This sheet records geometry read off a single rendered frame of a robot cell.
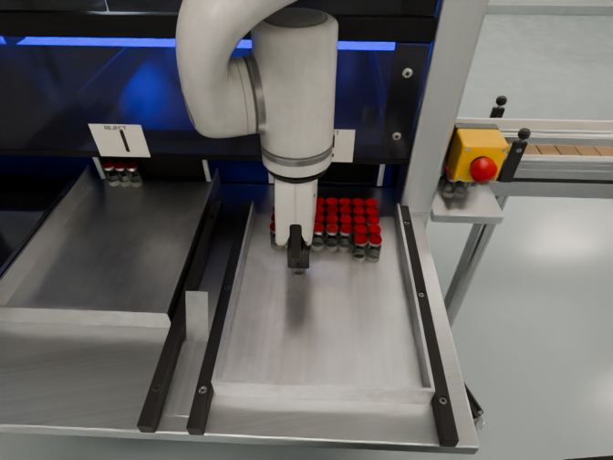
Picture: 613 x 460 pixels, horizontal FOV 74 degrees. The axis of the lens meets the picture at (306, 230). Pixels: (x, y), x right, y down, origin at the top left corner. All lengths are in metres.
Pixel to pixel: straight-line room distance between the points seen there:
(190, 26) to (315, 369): 0.41
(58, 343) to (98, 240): 0.20
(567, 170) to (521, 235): 1.30
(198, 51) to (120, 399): 0.41
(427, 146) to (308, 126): 0.30
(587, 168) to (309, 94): 0.67
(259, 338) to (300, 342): 0.06
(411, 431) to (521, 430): 1.10
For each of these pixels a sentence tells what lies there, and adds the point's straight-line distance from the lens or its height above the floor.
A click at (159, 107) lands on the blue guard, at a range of 0.69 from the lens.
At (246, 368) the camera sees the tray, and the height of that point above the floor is 0.88.
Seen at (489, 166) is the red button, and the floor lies 1.01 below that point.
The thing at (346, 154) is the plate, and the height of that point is 1.00.
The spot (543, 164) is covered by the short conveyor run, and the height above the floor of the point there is 0.92.
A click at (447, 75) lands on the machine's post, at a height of 1.14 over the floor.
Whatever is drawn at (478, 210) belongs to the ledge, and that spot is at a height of 0.88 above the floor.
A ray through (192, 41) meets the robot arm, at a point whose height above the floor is 1.26.
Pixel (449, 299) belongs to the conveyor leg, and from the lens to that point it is 1.25.
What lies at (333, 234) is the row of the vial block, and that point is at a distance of 0.64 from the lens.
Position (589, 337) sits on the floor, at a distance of 1.95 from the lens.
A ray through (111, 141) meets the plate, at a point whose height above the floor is 1.02.
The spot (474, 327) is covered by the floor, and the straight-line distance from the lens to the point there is 1.76.
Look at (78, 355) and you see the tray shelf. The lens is 0.64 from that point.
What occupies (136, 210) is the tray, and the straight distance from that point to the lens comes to 0.81.
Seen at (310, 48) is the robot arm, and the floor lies 1.24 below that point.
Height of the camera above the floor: 1.37
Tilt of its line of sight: 43 degrees down
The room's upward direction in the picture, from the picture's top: straight up
